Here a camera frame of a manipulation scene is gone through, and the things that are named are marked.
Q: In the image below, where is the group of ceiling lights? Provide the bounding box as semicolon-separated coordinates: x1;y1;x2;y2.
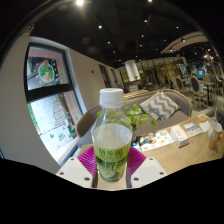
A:
74;0;188;46

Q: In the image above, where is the white round column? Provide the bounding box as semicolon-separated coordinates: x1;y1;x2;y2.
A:
124;59;142;82

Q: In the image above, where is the white orange paper box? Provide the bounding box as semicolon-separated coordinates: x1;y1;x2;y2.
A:
169;124;190;148

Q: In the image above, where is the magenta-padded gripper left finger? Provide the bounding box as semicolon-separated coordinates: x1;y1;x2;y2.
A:
55;145;99;189

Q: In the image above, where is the green-labelled clear drink bottle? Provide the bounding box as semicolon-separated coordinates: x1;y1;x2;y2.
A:
91;87;134;183

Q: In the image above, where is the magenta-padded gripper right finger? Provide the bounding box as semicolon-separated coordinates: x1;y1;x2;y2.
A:
125;145;168;189

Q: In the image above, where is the grey white chevron cushion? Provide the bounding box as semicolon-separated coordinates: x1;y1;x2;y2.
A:
139;90;181;122

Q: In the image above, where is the group of dining chairs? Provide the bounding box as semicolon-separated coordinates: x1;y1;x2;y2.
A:
171;74;224;103

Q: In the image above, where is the tan ceramic mug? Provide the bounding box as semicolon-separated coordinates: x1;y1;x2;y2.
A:
208;129;224;154

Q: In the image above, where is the printed menu leaflet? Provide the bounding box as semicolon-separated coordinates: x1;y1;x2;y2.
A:
138;129;175;153

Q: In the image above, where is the grey curved sofa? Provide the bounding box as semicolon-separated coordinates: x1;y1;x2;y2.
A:
75;88;194;148

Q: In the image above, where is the large window with decals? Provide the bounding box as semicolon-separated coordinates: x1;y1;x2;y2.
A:
23;42;84;166

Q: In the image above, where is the white leaflet stack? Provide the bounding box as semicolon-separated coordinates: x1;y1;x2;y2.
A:
182;120;212;138

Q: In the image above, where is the yellow square table card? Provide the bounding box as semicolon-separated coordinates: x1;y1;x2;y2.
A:
196;113;210;122

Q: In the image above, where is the green potted plant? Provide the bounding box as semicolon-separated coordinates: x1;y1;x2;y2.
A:
96;97;158;136

